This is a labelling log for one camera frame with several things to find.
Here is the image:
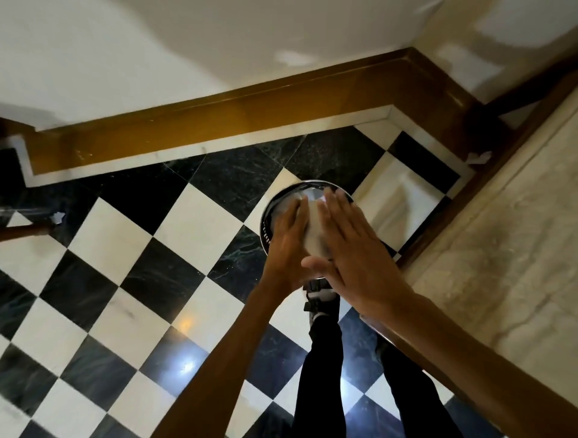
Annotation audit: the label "brown wooden skirting board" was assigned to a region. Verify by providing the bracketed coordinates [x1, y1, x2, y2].
[22, 47, 486, 177]

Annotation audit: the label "round steel pedal bin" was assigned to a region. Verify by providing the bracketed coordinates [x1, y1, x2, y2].
[259, 180, 356, 281]

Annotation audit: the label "person's leg black trousers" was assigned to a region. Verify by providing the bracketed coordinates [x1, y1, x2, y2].
[376, 338, 453, 438]
[291, 313, 347, 438]

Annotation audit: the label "person's left hand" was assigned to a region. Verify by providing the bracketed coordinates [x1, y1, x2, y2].
[260, 196, 318, 295]

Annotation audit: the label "brown wooden counter edge trim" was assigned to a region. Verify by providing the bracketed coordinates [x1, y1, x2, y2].
[360, 68, 578, 400]

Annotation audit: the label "white paper tissue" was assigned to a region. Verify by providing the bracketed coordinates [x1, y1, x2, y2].
[304, 198, 333, 261]

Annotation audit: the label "person's left leg black trousers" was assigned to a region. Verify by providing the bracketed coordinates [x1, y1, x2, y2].
[291, 313, 347, 438]

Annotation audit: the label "person's right leg black trousers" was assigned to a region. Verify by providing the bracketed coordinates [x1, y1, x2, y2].
[376, 338, 453, 438]

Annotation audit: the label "brown wooden furniture leg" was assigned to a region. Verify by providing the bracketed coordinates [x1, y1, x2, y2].
[0, 223, 54, 243]

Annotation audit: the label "person's left forearm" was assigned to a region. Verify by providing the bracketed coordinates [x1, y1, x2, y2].
[151, 282, 312, 438]

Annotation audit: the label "person's right forearm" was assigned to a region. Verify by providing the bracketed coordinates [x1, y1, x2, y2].
[361, 291, 578, 438]

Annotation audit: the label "black and white strapped shoe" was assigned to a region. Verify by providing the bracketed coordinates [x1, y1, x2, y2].
[303, 277, 340, 335]

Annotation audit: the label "person's right hand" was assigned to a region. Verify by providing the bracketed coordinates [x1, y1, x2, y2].
[301, 187, 410, 313]

